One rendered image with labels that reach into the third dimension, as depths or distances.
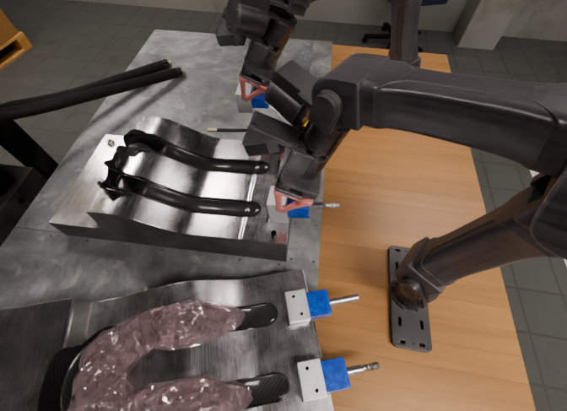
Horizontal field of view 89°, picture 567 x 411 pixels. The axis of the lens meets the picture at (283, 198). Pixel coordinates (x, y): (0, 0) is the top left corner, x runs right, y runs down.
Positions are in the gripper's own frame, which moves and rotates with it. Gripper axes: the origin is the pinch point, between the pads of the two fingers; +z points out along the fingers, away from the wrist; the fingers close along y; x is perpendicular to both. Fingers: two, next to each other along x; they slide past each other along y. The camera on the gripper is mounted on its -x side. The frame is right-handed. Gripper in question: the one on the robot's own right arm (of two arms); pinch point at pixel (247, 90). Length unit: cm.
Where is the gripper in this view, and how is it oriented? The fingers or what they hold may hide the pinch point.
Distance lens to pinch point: 74.2
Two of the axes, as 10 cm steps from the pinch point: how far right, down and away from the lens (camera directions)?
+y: -1.2, 8.4, -5.3
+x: 8.9, 3.3, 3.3
